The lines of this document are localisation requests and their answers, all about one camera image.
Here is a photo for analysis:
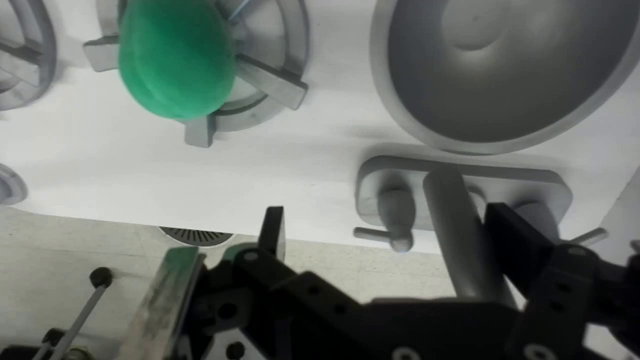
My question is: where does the grey toy sink basin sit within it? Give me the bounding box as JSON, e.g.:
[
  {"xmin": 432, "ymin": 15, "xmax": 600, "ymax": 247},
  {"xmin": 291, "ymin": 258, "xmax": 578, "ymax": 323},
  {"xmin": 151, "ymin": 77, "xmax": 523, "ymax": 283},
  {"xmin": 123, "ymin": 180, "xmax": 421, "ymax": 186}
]
[{"xmin": 369, "ymin": 0, "xmax": 640, "ymax": 157}]

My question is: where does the grey faucet spout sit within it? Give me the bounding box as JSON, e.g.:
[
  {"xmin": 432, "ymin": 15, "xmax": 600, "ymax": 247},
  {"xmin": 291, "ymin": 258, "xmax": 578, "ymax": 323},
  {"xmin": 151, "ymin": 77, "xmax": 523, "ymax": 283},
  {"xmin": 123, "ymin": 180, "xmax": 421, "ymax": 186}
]
[{"xmin": 422, "ymin": 166, "xmax": 518, "ymax": 311}]

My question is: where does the small red green object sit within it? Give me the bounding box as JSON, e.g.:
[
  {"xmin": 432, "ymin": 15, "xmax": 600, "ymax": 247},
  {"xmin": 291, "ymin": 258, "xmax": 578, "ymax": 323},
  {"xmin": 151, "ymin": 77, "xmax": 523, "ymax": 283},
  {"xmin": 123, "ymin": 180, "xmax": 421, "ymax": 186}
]
[{"xmin": 82, "ymin": 0, "xmax": 313, "ymax": 148}]

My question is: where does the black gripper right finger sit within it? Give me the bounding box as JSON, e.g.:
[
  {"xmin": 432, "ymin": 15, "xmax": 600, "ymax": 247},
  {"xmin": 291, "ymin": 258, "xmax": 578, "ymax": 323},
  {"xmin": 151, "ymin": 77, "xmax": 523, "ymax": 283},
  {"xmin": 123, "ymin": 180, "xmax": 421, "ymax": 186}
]
[{"xmin": 484, "ymin": 202, "xmax": 556, "ymax": 296}]

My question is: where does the grey ribbed dial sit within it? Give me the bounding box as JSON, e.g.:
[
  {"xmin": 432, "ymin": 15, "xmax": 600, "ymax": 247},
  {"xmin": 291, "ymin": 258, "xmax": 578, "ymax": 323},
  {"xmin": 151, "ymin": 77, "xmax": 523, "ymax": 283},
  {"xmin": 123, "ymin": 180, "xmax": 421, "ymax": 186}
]
[{"xmin": 159, "ymin": 226, "xmax": 237, "ymax": 249}]

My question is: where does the green toy food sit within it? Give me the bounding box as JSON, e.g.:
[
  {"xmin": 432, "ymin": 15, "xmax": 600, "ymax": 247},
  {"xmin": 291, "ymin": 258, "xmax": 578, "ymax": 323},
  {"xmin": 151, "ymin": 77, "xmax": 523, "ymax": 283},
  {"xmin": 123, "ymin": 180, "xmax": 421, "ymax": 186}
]
[{"xmin": 117, "ymin": 0, "xmax": 238, "ymax": 122}]

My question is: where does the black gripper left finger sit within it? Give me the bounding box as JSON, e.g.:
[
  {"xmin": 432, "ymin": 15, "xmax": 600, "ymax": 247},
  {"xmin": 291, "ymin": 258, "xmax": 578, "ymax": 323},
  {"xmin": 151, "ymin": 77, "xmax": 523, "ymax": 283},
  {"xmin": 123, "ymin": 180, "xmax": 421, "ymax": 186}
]
[{"xmin": 256, "ymin": 205, "xmax": 289, "ymax": 264}]

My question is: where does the grey stove burner grate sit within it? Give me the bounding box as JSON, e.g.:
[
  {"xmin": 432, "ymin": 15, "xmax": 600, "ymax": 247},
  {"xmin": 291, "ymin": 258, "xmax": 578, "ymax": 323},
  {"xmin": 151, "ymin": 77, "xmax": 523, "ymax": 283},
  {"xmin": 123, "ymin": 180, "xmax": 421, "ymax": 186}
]
[{"xmin": 0, "ymin": 0, "xmax": 60, "ymax": 113}]

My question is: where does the white toy kitchen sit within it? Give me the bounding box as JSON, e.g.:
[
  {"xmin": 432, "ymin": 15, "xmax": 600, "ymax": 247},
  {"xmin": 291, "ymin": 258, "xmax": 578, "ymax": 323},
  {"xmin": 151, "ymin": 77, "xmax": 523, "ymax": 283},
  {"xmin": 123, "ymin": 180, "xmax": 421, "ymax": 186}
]
[{"xmin": 0, "ymin": 0, "xmax": 640, "ymax": 269}]

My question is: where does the grey faucet base with knobs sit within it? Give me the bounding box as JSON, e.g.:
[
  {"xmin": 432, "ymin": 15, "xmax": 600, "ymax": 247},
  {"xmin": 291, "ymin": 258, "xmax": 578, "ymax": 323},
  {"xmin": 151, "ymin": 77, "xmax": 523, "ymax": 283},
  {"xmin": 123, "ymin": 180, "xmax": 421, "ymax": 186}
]
[{"xmin": 352, "ymin": 154, "xmax": 608, "ymax": 255}]

